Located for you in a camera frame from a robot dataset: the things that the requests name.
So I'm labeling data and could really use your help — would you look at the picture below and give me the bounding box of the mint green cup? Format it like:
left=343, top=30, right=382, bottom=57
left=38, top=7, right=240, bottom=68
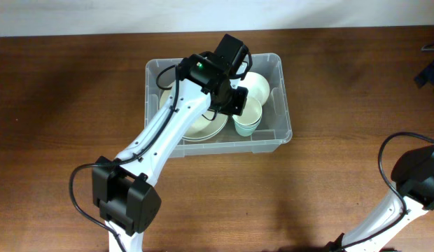
left=235, top=124, right=258, bottom=137

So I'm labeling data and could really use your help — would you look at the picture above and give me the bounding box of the cream white cup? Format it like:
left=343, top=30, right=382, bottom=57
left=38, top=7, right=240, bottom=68
left=232, top=97, right=263, bottom=125

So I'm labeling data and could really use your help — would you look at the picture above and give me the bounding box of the grey cup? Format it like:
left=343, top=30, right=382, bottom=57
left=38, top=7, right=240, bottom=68
left=233, top=118, right=261, bottom=129

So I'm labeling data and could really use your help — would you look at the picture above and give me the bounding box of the white small bowl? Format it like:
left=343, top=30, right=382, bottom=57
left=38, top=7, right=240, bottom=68
left=239, top=72, right=270, bottom=106

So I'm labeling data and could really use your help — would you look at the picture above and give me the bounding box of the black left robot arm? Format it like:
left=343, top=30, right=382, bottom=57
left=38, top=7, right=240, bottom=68
left=92, top=34, right=251, bottom=251

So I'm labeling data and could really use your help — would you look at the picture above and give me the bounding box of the beige large bowl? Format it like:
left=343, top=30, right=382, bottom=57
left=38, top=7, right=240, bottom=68
left=159, top=88, right=228, bottom=135
left=182, top=122, right=227, bottom=142

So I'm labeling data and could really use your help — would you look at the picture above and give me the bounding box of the clear plastic storage bin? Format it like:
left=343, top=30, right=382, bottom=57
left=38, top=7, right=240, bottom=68
left=144, top=52, right=293, bottom=158

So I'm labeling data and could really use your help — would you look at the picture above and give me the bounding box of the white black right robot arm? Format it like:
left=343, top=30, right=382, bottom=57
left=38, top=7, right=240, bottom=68
left=329, top=132, right=434, bottom=251

